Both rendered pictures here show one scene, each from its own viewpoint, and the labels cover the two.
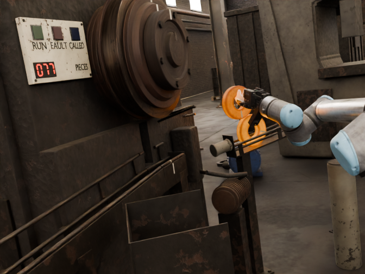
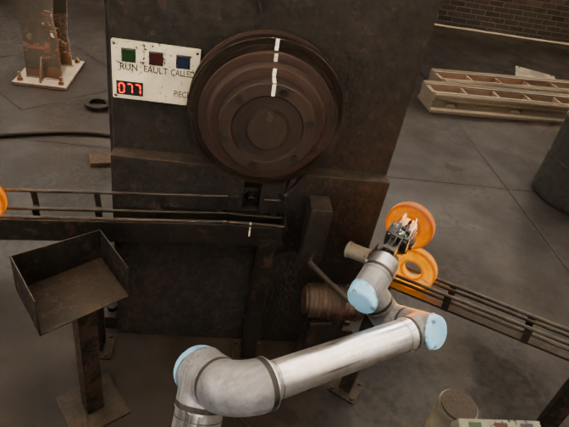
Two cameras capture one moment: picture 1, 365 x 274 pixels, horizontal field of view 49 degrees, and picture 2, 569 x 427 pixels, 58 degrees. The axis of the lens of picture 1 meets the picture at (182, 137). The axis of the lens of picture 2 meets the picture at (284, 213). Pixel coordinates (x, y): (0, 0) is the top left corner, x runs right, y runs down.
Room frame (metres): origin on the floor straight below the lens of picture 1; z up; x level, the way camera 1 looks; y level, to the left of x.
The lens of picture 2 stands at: (0.72, -1.13, 1.77)
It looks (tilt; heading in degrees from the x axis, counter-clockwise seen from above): 35 degrees down; 53
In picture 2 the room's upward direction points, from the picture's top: 11 degrees clockwise
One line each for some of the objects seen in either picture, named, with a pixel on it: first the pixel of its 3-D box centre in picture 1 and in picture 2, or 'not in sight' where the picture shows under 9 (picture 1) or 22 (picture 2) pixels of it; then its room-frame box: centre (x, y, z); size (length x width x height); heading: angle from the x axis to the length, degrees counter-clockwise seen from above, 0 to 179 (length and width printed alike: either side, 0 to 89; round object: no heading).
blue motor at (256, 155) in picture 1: (243, 156); not in sight; (3.68, -0.54, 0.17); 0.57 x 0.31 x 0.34; 174
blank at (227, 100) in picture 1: (237, 102); (410, 225); (1.86, -0.28, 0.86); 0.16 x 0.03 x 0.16; 118
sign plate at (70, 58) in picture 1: (57, 50); (156, 73); (1.23, 0.33, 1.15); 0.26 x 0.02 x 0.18; 154
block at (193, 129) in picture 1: (187, 154); (314, 229); (1.70, -0.01, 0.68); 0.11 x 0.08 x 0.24; 64
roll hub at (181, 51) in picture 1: (170, 50); (267, 127); (1.44, 0.00, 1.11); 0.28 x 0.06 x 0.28; 154
